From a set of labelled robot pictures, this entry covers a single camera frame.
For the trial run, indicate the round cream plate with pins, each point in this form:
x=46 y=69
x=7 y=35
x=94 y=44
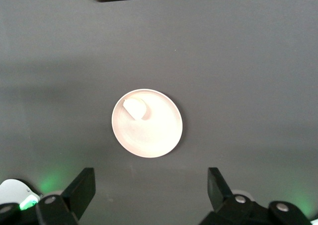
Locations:
x=154 y=135

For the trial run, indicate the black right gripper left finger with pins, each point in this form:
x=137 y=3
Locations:
x=79 y=192

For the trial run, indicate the white steamed bun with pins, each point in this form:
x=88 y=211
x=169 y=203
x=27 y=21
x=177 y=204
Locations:
x=135 y=108

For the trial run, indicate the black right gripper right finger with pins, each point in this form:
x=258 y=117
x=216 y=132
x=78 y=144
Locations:
x=218 y=192

